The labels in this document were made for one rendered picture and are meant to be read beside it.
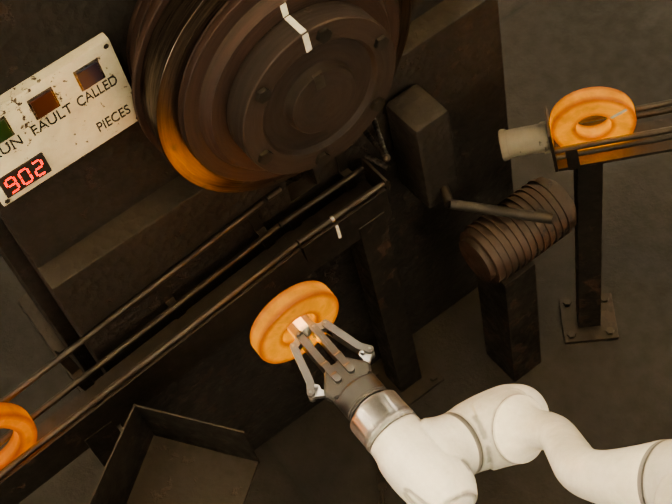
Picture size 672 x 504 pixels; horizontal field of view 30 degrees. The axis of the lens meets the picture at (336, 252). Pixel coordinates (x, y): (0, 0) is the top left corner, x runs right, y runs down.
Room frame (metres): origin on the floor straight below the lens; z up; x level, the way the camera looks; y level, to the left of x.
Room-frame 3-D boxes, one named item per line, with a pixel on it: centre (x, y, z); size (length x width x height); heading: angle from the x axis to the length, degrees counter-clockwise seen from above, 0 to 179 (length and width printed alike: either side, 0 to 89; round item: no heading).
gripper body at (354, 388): (0.94, 0.03, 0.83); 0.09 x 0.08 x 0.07; 23
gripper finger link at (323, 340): (1.01, 0.05, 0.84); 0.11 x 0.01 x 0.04; 21
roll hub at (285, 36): (1.29, -0.04, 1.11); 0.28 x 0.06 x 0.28; 113
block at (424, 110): (1.48, -0.21, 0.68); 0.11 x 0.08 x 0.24; 23
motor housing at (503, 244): (1.38, -0.36, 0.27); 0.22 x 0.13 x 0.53; 113
